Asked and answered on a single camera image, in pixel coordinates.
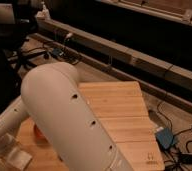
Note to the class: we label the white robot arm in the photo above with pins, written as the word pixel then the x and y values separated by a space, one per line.
pixel 51 98

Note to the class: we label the wooden beam rail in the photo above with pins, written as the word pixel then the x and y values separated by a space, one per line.
pixel 157 67

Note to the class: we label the red bowl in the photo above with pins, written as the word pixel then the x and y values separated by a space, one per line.
pixel 38 133

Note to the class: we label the white spray bottle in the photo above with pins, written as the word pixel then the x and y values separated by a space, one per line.
pixel 44 13

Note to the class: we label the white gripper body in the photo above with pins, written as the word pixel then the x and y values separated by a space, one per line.
pixel 12 155

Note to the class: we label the blue electronic box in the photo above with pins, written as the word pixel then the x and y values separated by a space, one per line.
pixel 165 137

